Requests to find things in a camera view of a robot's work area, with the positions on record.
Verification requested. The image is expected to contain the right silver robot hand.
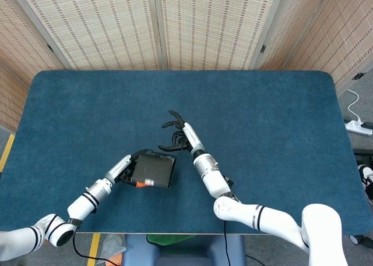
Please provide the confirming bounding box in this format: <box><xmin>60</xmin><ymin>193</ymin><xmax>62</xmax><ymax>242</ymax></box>
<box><xmin>157</xmin><ymin>110</ymin><xmax>205</xmax><ymax>157</ymax></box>

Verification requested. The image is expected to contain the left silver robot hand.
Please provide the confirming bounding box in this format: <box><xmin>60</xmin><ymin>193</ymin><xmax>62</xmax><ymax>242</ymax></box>
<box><xmin>104</xmin><ymin>150</ymin><xmax>153</xmax><ymax>189</ymax></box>

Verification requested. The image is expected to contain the black foldable cardboard box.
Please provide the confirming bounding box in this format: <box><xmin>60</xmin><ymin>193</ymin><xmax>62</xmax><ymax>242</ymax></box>
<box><xmin>130</xmin><ymin>150</ymin><xmax>178</xmax><ymax>189</ymax></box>

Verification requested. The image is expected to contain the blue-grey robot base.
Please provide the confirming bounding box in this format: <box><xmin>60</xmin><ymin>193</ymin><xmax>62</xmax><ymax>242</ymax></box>
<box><xmin>121</xmin><ymin>233</ymin><xmax>247</xmax><ymax>266</ymax></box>

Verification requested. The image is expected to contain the blue felt table cover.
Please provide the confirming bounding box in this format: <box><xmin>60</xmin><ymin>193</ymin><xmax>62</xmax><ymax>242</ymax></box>
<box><xmin>0</xmin><ymin>70</ymin><xmax>373</xmax><ymax>235</ymax></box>

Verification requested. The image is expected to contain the grey plastic bag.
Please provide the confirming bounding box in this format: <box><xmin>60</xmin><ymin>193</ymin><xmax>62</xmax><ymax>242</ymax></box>
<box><xmin>96</xmin><ymin>233</ymin><xmax>128</xmax><ymax>265</ymax></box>

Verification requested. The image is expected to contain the green cloth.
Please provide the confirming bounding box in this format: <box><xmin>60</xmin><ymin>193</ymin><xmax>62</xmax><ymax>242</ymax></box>
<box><xmin>146</xmin><ymin>233</ymin><xmax>196</xmax><ymax>246</ymax></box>

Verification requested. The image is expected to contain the orange packet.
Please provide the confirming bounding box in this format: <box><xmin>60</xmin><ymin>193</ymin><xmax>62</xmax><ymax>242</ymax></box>
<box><xmin>104</xmin><ymin>253</ymin><xmax>124</xmax><ymax>266</ymax></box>

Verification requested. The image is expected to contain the woven bamboo screen panel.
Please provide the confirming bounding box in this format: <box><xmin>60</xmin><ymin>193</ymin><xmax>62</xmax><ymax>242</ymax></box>
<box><xmin>0</xmin><ymin>0</ymin><xmax>66</xmax><ymax>88</ymax></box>
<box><xmin>0</xmin><ymin>63</ymin><xmax>30</xmax><ymax>133</ymax></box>
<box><xmin>153</xmin><ymin>0</ymin><xmax>288</xmax><ymax>71</ymax></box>
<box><xmin>256</xmin><ymin>0</ymin><xmax>333</xmax><ymax>71</ymax></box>
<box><xmin>284</xmin><ymin>0</ymin><xmax>373</xmax><ymax>97</ymax></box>
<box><xmin>7</xmin><ymin>0</ymin><xmax>161</xmax><ymax>71</ymax></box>

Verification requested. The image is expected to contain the white power strip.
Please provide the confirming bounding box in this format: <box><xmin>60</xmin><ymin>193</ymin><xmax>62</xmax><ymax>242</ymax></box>
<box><xmin>344</xmin><ymin>119</ymin><xmax>373</xmax><ymax>136</ymax></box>

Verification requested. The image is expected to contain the black and white sneaker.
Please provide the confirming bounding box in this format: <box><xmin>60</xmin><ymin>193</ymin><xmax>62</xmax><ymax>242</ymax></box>
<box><xmin>357</xmin><ymin>164</ymin><xmax>373</xmax><ymax>205</ymax></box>

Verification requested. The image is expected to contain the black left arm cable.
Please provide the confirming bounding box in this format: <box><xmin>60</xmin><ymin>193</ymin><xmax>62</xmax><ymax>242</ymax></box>
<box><xmin>71</xmin><ymin>224</ymin><xmax>120</xmax><ymax>266</ymax></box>

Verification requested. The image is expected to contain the white power cable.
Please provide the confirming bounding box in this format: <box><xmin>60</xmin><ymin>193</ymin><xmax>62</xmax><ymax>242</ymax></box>
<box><xmin>346</xmin><ymin>88</ymin><xmax>363</xmax><ymax>124</ymax></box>

